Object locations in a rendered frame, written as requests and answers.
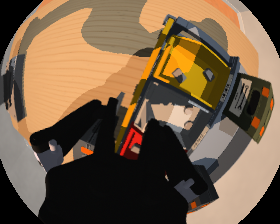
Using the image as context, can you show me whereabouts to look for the yellow bin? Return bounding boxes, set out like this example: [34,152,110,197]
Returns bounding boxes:
[152,35,231,110]

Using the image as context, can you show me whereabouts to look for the orange bar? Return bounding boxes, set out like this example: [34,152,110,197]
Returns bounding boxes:
[115,18,174,153]

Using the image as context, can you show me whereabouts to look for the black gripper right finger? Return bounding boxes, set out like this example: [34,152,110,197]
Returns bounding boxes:
[137,101,208,205]

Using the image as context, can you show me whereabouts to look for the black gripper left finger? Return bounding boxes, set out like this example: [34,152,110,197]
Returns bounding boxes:
[29,92,125,197]

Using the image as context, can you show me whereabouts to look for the dark grey shelf rack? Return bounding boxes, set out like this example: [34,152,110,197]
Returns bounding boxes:
[117,14,252,184]

